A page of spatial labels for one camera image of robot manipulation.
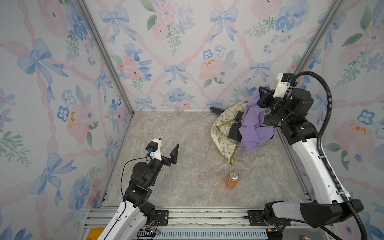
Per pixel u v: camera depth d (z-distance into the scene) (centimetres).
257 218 73
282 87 54
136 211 52
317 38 79
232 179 75
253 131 76
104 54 85
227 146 95
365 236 34
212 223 73
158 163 62
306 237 68
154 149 56
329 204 38
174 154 62
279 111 53
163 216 75
